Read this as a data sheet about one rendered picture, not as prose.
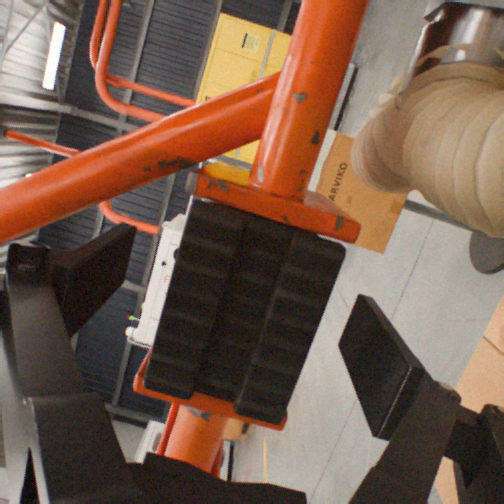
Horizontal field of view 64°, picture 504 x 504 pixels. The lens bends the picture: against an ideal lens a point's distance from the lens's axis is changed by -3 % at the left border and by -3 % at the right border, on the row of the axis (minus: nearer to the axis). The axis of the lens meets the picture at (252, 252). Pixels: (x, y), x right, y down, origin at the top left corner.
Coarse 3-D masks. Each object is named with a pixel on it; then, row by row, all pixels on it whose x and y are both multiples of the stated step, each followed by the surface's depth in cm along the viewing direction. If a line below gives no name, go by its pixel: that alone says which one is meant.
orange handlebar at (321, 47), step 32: (320, 0) 13; (352, 0) 13; (320, 32) 13; (352, 32) 13; (288, 64) 14; (320, 64) 13; (288, 96) 14; (320, 96) 13; (288, 128) 14; (320, 128) 14; (256, 160) 15; (288, 160) 14; (288, 192) 14; (192, 416) 17; (160, 448) 19; (192, 448) 17
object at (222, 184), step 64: (192, 192) 13; (256, 192) 13; (192, 256) 13; (256, 256) 14; (320, 256) 13; (192, 320) 13; (256, 320) 14; (320, 320) 13; (192, 384) 14; (256, 384) 14
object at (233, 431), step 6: (228, 420) 679; (234, 420) 679; (228, 426) 683; (234, 426) 682; (240, 426) 682; (228, 432) 686; (234, 432) 686; (240, 432) 687; (246, 432) 693; (228, 438) 690; (234, 438) 689; (240, 438) 690
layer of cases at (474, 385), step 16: (496, 320) 102; (496, 336) 100; (480, 352) 104; (496, 352) 98; (480, 368) 102; (496, 368) 97; (464, 384) 107; (480, 384) 101; (496, 384) 95; (464, 400) 105; (480, 400) 99; (496, 400) 93; (448, 464) 103; (448, 480) 101; (448, 496) 99
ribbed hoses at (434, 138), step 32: (416, 64) 15; (448, 64) 14; (480, 64) 14; (384, 96) 25; (416, 96) 15; (448, 96) 13; (480, 96) 12; (384, 128) 18; (416, 128) 14; (448, 128) 11; (480, 128) 10; (352, 160) 23; (384, 160) 18; (416, 160) 13; (448, 160) 11; (480, 160) 10; (384, 192) 21; (448, 192) 12; (480, 192) 10; (480, 224) 11
